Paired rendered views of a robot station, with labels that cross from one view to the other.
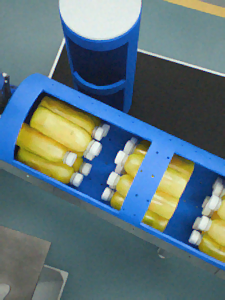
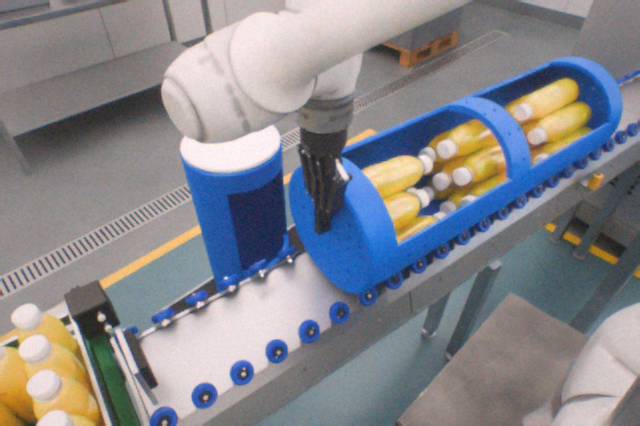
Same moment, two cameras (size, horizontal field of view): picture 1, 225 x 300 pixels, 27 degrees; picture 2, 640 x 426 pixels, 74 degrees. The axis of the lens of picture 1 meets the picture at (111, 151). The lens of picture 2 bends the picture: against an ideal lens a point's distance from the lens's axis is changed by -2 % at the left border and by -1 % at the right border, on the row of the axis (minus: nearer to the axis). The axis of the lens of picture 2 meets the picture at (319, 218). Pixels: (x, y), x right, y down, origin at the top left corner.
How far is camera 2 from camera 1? 1.11 m
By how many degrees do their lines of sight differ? 41
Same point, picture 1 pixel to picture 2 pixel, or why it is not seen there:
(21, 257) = (527, 333)
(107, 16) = (251, 141)
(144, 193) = (510, 125)
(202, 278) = not seen: hidden behind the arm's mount
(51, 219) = not seen: outside the picture
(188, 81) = (293, 242)
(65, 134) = (399, 166)
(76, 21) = (234, 162)
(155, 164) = (481, 104)
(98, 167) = not seen: hidden behind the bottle
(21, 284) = (573, 347)
